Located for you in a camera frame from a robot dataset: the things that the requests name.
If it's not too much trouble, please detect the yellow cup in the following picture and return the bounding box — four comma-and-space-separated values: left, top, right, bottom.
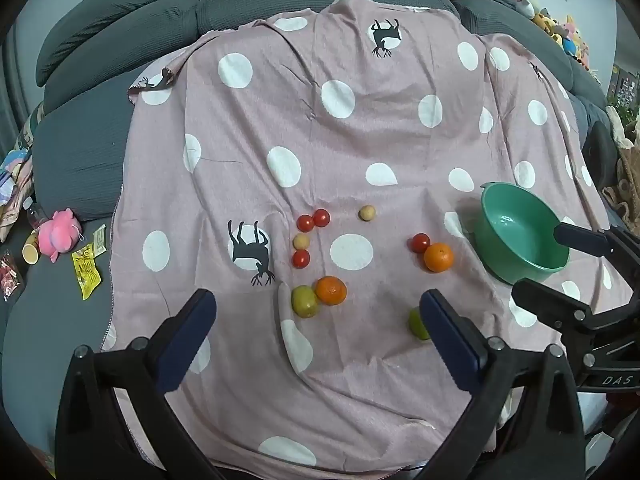
21, 232, 41, 264

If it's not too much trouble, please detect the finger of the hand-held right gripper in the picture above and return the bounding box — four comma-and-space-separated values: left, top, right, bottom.
554, 220, 640, 262
511, 278, 640, 343

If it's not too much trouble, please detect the pink plush toy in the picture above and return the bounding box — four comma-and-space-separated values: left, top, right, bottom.
38, 208, 84, 263

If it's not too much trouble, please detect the pink polka-dot blanket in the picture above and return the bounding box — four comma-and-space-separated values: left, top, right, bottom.
99, 0, 619, 477

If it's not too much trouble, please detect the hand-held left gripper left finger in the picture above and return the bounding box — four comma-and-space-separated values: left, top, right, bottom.
55, 288, 226, 480

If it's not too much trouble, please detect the green plastic bowl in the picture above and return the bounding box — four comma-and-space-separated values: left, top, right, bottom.
472, 182, 571, 285

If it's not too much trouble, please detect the pile of colourful cloths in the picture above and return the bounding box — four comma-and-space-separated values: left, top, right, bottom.
0, 110, 37, 242

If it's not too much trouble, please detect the pile of plush toys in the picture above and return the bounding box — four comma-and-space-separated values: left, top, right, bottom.
509, 0, 592, 72

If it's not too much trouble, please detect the grey sofa cushion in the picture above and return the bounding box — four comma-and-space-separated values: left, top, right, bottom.
36, 0, 164, 87
42, 0, 202, 114
196, 0, 459, 37

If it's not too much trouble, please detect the red snack packet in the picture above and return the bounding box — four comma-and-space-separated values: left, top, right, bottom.
0, 252, 25, 302

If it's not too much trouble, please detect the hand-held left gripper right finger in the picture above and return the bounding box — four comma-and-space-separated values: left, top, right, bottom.
415, 288, 586, 480

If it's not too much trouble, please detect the clear plastic bottle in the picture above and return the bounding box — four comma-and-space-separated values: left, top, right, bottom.
22, 197, 49, 231

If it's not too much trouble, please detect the orange mandarin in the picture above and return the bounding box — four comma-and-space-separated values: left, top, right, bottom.
424, 242, 455, 274
315, 275, 348, 306

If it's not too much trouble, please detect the grey sofa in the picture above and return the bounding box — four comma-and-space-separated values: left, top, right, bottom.
0, 0, 623, 461

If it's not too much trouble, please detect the yellow snack packet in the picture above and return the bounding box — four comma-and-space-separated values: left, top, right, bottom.
71, 243, 104, 301

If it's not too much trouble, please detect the beige knitted cloth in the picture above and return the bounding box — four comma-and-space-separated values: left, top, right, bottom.
602, 110, 640, 222

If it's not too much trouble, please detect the green mandarin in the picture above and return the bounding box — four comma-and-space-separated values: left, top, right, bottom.
408, 307, 432, 342
291, 285, 319, 319

